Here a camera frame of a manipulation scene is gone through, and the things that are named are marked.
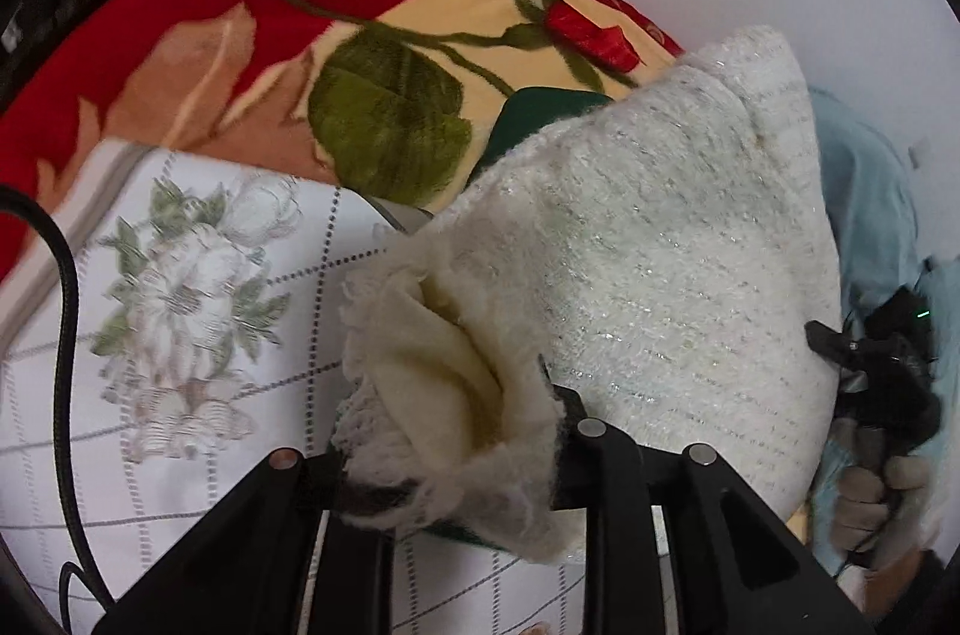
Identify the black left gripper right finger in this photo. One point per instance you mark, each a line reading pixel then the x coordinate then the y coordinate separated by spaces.
pixel 678 542

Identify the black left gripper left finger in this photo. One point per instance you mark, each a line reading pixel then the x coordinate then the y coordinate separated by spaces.
pixel 280 553

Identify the white fluffy knit sweater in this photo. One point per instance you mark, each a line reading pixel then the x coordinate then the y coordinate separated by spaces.
pixel 660 256

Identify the grey gloved right hand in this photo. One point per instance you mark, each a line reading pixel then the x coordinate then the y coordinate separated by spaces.
pixel 877 515

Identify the light blue garment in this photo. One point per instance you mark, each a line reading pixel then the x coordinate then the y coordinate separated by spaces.
pixel 871 210

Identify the white floral bed sheet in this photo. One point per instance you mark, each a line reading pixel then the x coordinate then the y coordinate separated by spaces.
pixel 209 335

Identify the green sweater with white stripes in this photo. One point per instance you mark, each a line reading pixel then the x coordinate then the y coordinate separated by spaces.
pixel 528 111

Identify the red floral fleece blanket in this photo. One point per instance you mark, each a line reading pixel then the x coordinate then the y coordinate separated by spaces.
pixel 395 99

